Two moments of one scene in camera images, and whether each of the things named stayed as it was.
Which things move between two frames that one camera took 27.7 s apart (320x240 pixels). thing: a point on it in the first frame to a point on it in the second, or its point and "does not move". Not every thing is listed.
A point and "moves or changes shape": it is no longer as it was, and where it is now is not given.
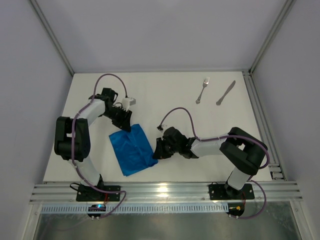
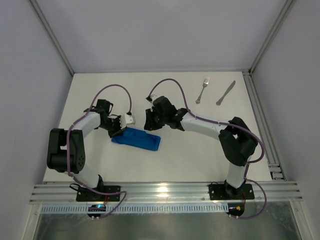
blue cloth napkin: [132, 150] moves or changes shape
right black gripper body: [163, 146] to [152, 120]
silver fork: [205, 83] does not move
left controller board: [97, 207] does not move
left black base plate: [90, 193] does not move
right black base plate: [218, 192] does not move
